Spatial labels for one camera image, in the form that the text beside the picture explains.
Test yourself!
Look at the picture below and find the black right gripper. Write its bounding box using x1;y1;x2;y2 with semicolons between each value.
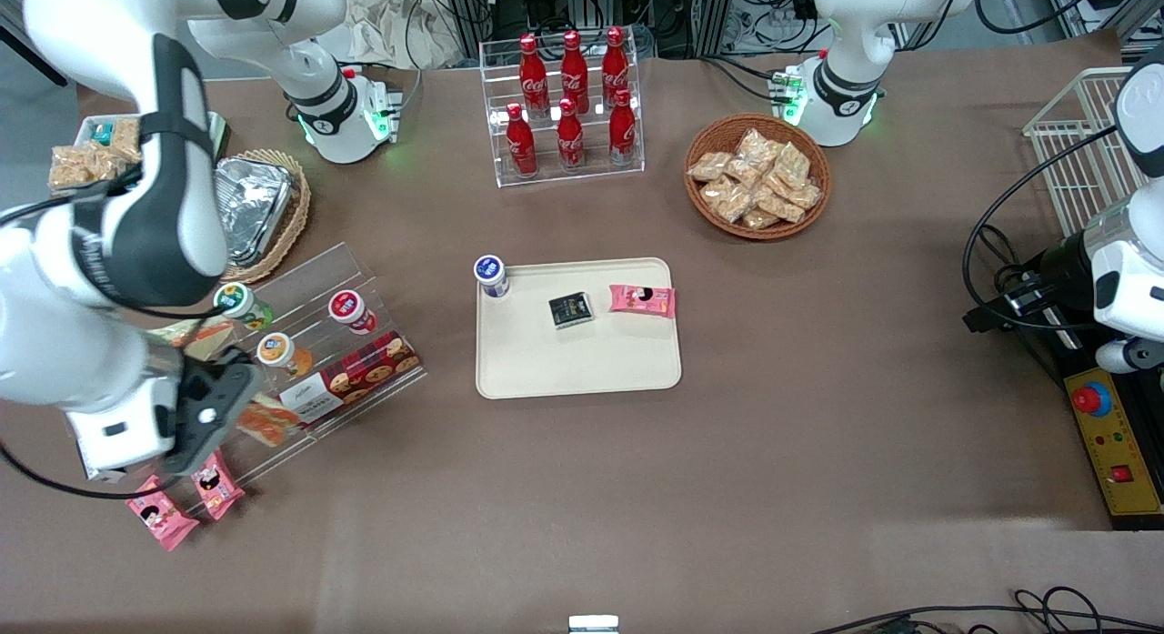
167;350;267;477

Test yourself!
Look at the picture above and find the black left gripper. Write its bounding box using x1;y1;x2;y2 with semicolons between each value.
962;235;1098;335

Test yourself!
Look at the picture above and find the triangle sandwich orange filling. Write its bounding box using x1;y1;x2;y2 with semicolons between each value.
234;392;306;449

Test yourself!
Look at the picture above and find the wrapped triangle sandwich pale bread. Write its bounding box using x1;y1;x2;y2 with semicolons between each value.
148;318;239;363

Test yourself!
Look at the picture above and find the white rectangular snack tray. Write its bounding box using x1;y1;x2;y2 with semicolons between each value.
50;112;230;194

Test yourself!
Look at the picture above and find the beige plastic tray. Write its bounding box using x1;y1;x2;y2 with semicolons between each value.
475;257;683;401

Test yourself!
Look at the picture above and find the pink snack packet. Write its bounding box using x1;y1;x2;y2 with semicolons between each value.
608;284;677;319
188;448;247;522
124;475;200;552

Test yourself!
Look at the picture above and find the orange lid drink cup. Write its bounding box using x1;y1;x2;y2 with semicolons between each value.
256;332;314;379

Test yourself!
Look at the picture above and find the green lid drink cup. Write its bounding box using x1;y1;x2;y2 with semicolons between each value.
213;283;275;333

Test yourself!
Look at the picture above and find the red plaid cookie box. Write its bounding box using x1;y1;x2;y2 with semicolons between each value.
273;331;422;428

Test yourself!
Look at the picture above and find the red lid drink cup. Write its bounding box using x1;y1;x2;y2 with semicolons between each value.
327;289;378;336

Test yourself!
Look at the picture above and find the clear acrylic stepped shelf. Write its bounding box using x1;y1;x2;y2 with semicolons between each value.
182;242;428;518

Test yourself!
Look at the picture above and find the yellow emergency stop box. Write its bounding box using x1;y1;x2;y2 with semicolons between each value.
1046;325;1164;532

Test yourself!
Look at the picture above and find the silver foil container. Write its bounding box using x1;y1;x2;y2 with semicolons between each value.
213;156;295;267

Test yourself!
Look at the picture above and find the oval light wicker basket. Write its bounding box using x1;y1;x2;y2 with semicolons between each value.
216;148;313;286

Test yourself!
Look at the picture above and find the blue lid yogurt cup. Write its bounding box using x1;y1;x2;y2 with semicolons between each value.
473;255;511;300

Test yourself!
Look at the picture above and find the round brown wicker basket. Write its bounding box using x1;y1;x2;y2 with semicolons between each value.
683;114;832;242

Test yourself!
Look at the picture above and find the black snack packet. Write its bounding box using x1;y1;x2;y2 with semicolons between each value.
548;291;595;330

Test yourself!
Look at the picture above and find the red cola bottle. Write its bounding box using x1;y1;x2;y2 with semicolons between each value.
518;34;550;118
556;97;587;173
607;88;638;167
601;26;630;107
505;103;538;178
560;30;590;115

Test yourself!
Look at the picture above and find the crumpled beige paper bag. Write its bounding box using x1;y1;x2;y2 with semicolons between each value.
342;0;461;71

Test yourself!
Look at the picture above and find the clear acrylic bottle rack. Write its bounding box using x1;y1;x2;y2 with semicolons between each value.
478;26;646;190

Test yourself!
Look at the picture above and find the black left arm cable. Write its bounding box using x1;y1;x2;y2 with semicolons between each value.
962;123;1133;337

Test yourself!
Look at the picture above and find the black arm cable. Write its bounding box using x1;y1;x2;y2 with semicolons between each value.
0;175;219;504
962;123;1133;337

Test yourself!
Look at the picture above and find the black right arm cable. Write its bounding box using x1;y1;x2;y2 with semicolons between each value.
0;175;219;504

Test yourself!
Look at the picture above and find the white wire basket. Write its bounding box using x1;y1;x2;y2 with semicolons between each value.
1022;65;1139;240

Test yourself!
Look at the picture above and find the black floor cable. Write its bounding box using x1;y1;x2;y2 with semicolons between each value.
808;586;1164;634

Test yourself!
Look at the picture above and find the aluminium frame rack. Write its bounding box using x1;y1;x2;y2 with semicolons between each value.
440;0;821;60

